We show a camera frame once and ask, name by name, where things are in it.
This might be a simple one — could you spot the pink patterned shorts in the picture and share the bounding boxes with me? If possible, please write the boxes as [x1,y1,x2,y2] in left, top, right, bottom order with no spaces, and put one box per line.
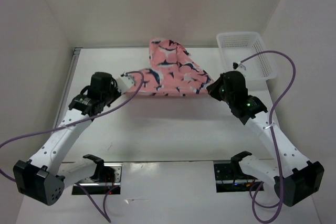
[138,38,214,97]

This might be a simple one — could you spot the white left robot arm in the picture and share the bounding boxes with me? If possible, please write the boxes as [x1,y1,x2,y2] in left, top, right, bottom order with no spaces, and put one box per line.
[13,72,134,206]

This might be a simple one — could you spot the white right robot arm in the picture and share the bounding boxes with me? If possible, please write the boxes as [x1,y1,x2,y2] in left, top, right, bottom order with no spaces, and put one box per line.
[206,71,324,207]

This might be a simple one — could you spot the white plastic perforated basket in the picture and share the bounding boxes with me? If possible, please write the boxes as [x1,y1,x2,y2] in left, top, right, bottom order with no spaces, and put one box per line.
[216,31,277,81]

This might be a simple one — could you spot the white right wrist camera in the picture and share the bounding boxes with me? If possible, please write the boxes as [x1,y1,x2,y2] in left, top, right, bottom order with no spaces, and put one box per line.
[233,62,246,71]

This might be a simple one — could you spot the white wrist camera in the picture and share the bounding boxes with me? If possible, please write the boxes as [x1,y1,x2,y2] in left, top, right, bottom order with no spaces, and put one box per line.
[233,62,246,71]
[117,74,136,94]

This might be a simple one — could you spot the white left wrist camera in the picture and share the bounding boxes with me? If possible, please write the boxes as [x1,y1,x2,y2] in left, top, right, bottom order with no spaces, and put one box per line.
[117,74,136,94]

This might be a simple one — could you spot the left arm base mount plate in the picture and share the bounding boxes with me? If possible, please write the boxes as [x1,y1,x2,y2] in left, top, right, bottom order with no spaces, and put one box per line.
[70,161,123,195]

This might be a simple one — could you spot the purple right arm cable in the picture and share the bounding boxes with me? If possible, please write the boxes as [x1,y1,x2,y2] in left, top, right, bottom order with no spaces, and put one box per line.
[237,50,297,222]

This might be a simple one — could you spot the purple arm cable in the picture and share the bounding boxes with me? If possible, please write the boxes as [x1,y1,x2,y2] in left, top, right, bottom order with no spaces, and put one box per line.
[237,50,297,222]
[0,70,144,222]

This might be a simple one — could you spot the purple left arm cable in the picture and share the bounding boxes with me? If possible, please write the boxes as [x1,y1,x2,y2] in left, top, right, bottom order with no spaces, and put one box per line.
[0,70,144,222]

